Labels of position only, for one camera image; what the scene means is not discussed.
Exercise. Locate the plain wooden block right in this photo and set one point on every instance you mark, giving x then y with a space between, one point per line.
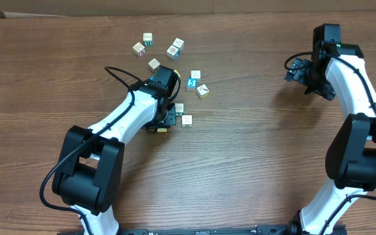
196 74

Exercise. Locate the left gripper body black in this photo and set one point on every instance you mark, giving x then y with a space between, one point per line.
163 123

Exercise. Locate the block with red side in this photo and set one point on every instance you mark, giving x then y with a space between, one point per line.
139 49

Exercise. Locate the cardboard backdrop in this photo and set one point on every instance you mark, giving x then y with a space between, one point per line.
53 8

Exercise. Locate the block with yellow side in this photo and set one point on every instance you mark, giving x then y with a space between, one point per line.
162 130

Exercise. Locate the plain wooden block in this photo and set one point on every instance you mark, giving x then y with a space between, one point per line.
196 74
179 43

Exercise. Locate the block with green R side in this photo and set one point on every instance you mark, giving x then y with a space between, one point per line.
148 39

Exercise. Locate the wooden block green side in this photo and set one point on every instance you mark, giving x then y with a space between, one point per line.
179 109

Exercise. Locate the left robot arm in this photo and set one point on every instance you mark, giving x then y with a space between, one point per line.
88 173

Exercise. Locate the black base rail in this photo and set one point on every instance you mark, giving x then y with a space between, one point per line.
257 230

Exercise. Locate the block with blue side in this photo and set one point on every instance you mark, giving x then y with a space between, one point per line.
173 52

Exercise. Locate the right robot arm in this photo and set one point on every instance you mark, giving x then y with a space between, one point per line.
338 71

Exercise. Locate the yellow top block right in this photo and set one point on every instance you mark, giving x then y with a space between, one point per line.
177 73

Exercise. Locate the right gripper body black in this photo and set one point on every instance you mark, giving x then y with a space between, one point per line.
298 69

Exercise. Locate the far plain wooden block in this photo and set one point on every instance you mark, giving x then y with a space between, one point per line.
179 43

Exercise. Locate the wooden block red drawing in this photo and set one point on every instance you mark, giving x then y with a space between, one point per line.
186 121

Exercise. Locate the blue top 5 block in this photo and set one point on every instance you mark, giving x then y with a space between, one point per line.
191 84

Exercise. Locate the wooden block near centre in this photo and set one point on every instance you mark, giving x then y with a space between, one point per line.
154 65

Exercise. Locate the block with tool drawing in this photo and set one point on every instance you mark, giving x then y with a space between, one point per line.
202 91

